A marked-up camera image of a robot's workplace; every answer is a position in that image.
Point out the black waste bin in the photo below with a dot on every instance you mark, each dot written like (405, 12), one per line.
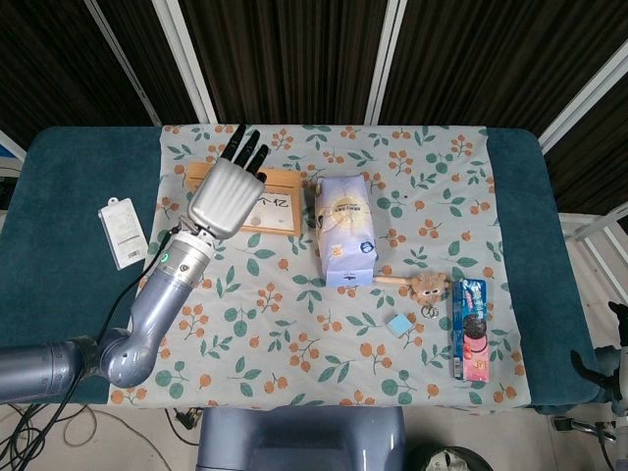
(451, 461)

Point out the lavender paper flour bag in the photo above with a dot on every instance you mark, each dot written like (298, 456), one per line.
(346, 230)

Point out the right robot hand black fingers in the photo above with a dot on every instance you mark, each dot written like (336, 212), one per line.
(591, 370)

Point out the light blue cube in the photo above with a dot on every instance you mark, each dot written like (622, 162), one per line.
(398, 326)

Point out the white metal rack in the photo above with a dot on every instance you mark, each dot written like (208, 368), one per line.
(574, 228)

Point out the teal velvet table cover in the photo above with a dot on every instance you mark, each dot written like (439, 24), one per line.
(73, 172)

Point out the floral leaf print tablecloth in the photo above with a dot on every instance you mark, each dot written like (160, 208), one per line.
(294, 353)

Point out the light wooden stick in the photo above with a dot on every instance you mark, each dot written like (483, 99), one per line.
(392, 280)

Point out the white blue board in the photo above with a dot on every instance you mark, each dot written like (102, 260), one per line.
(6, 147)

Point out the blue pink cookie box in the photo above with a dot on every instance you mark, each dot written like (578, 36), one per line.
(471, 333)

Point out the white flat plastic package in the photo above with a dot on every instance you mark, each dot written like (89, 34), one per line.
(122, 233)

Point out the wooden box with characters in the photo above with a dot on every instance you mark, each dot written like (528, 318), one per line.
(284, 181)

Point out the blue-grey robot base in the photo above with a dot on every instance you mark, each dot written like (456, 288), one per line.
(299, 441)

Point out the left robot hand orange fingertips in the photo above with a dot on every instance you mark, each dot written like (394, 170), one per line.
(225, 201)

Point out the white partition frame post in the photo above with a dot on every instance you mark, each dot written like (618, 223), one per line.
(185, 59)
(584, 103)
(385, 59)
(123, 59)

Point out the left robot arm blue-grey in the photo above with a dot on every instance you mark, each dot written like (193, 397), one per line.
(157, 304)

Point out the black power plug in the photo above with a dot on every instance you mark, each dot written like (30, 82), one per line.
(189, 419)

